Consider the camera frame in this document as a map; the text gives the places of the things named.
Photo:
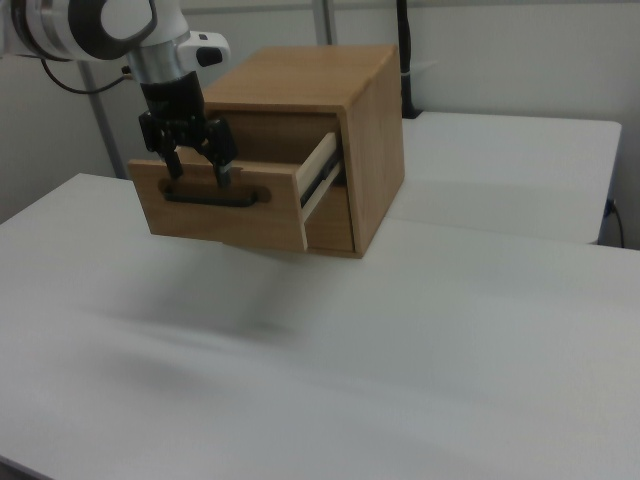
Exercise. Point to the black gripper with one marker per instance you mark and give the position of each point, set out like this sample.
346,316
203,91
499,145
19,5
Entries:
172,102

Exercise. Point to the wooden drawer cabinet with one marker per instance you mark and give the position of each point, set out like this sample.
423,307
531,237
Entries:
350,125

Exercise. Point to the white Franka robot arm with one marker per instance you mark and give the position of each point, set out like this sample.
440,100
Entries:
100,25

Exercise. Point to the black camera stand pole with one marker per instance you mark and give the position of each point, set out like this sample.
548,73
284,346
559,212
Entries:
406,60

